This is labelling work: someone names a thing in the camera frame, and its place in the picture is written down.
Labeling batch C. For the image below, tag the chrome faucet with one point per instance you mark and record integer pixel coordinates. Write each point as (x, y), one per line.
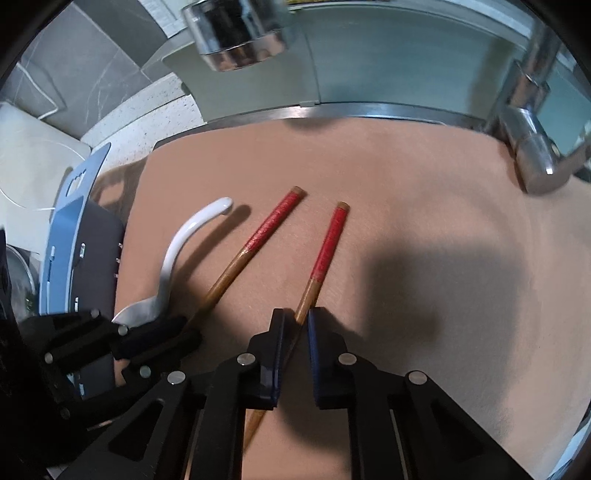
(531, 152)

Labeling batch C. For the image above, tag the red wooden chopstick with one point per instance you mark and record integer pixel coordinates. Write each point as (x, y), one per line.
(328, 244)
(268, 226)

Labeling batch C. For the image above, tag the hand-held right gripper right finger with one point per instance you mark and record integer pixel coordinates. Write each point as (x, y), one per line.
(316, 360)

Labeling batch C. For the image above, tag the steel pot lid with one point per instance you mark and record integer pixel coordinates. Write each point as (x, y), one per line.
(21, 277)

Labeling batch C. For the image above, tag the white cutting board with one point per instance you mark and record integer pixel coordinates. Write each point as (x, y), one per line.
(27, 184)

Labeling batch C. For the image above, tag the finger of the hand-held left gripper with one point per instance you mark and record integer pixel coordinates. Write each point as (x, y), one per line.
(157, 334)
(69, 330)

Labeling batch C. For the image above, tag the white spoon with blue mark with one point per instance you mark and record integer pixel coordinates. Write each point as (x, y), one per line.
(178, 240)

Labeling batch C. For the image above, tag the dark grey tray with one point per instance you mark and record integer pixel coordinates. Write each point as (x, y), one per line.
(99, 258)

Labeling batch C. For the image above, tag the blue plastic rack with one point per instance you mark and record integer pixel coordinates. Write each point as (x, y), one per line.
(64, 258)

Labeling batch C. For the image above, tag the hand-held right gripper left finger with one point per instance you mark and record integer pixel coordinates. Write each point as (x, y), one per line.
(273, 360)

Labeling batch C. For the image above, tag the brown board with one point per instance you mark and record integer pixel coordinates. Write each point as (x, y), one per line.
(415, 207)

